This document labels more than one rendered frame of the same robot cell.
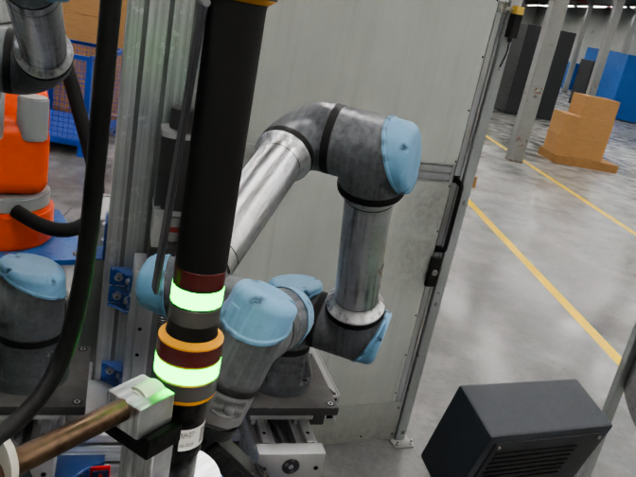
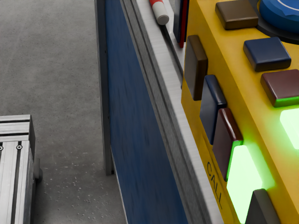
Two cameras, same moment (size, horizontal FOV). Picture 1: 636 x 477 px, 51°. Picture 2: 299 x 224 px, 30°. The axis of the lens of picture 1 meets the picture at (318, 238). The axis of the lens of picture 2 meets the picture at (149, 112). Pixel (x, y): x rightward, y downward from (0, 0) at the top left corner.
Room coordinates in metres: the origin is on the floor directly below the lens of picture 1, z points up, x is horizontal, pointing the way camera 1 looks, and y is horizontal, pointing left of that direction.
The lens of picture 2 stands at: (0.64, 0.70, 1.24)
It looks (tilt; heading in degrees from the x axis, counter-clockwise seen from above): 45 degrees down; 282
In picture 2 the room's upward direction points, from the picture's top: 2 degrees clockwise
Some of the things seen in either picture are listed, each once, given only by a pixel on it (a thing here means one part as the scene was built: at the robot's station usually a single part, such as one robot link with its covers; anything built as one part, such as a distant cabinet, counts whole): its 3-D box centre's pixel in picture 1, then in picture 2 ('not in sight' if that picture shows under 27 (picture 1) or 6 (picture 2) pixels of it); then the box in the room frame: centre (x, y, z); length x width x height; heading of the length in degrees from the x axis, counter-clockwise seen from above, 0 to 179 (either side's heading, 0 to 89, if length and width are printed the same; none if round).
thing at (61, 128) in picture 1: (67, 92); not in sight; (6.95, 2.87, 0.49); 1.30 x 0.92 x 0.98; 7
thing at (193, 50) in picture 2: not in sight; (195, 68); (0.66, 0.47, 1.04); 0.02 x 0.01 x 0.03; 115
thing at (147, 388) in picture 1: (146, 397); not in sight; (0.36, 0.09, 1.54); 0.02 x 0.02 x 0.02; 60
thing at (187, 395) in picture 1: (185, 377); not in sight; (0.39, 0.07, 1.55); 0.04 x 0.04 x 0.01
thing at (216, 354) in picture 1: (190, 343); not in sight; (0.39, 0.07, 1.57); 0.04 x 0.04 x 0.01
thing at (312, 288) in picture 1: (292, 309); not in sight; (1.26, 0.02, 1.20); 0.13 x 0.12 x 0.14; 75
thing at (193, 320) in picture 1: (195, 309); not in sight; (0.39, 0.07, 1.60); 0.03 x 0.03 x 0.01
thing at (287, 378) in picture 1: (280, 357); not in sight; (1.26, 0.03, 1.09); 0.15 x 0.15 x 0.10
